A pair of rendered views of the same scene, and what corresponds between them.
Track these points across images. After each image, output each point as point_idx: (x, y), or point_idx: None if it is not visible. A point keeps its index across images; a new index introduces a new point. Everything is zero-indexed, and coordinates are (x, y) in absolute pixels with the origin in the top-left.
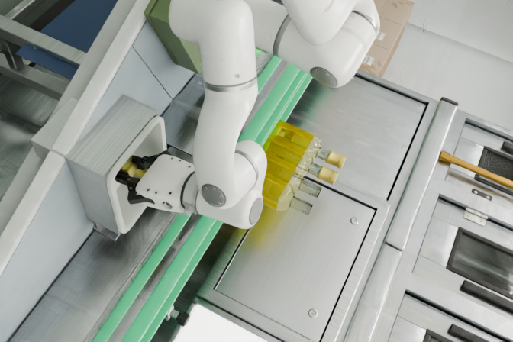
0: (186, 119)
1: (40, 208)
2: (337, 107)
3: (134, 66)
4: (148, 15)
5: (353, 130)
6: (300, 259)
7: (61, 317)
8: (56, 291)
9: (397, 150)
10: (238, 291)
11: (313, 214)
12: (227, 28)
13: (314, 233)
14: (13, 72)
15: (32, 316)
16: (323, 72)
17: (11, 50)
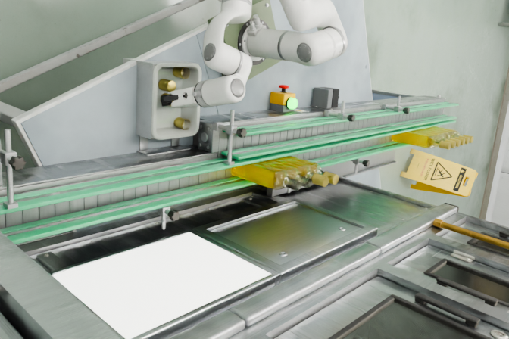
0: (223, 117)
1: (110, 78)
2: (352, 198)
3: (195, 51)
4: (209, 21)
5: (362, 207)
6: (285, 234)
7: (90, 165)
8: (95, 160)
9: (397, 219)
10: (226, 234)
11: (307, 221)
12: None
13: (304, 227)
14: None
15: (73, 162)
16: (302, 45)
17: None
